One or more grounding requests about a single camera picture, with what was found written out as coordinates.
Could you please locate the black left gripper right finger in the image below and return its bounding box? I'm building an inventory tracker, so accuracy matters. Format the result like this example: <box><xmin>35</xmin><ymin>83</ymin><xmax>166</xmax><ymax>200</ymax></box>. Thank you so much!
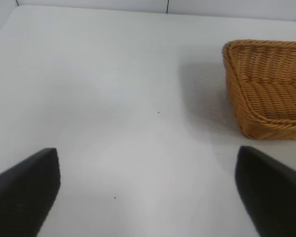
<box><xmin>234</xmin><ymin>145</ymin><xmax>296</xmax><ymax>237</ymax></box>

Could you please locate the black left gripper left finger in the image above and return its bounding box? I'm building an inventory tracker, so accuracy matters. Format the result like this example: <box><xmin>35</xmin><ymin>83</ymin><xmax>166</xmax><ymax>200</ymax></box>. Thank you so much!
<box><xmin>0</xmin><ymin>147</ymin><xmax>62</xmax><ymax>237</ymax></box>

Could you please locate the brown woven wicker basket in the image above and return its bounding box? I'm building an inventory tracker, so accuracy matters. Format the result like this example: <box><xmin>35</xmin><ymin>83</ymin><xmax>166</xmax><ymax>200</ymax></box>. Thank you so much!
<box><xmin>222</xmin><ymin>39</ymin><xmax>296</xmax><ymax>141</ymax></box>

